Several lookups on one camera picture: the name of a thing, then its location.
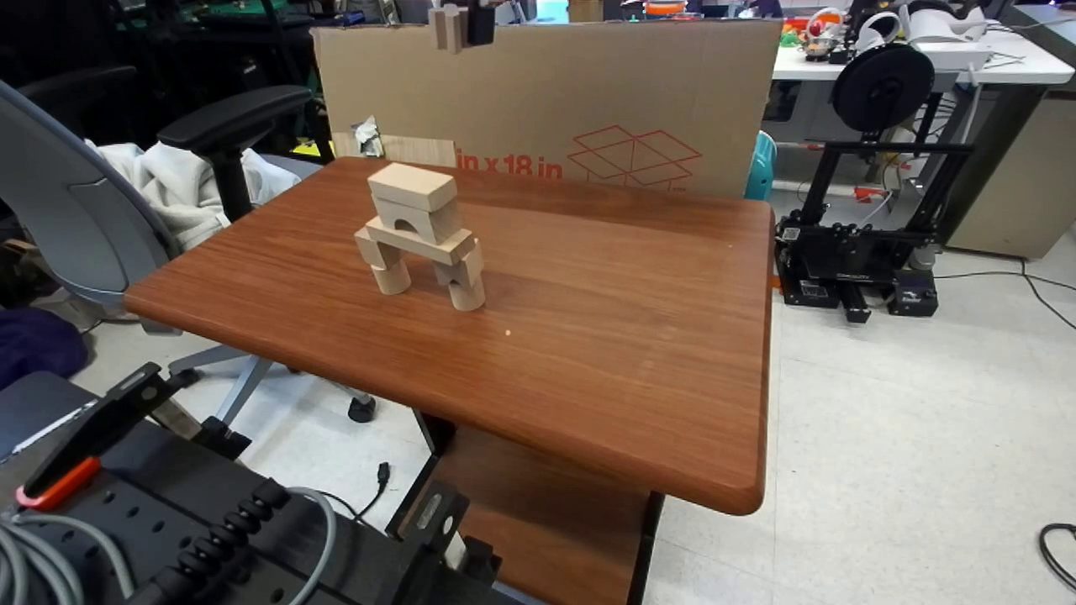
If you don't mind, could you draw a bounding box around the wooden star block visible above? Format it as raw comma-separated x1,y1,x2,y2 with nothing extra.
429,2,468,53

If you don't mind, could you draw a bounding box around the wooden block tower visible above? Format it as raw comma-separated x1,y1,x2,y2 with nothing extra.
352,166,486,313

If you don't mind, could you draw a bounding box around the brown cardboard box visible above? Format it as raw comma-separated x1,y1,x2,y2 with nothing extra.
314,20,780,198

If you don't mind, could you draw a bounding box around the black 3D printer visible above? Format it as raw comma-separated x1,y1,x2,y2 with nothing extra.
777,45,973,322

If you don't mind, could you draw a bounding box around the grey office chair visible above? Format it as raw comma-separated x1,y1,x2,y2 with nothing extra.
0,77,329,422

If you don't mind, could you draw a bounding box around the left orange clamp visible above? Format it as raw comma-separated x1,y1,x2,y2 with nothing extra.
13,363,181,512

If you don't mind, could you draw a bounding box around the coiled grey cable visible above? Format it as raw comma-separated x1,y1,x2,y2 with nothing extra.
0,491,339,605

